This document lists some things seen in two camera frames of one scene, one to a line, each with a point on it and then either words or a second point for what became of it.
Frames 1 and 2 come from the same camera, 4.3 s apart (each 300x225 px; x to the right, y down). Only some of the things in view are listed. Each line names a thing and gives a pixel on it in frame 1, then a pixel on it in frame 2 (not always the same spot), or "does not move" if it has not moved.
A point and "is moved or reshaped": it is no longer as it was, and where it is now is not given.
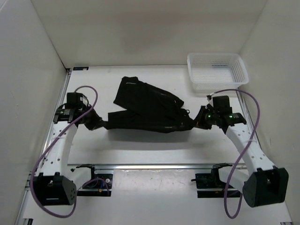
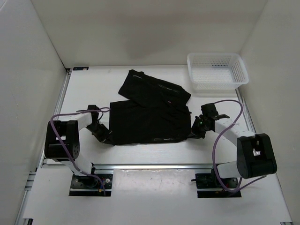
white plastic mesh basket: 211,72 does not move
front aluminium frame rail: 165,166 does not move
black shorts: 147,108 is moved or reshaped
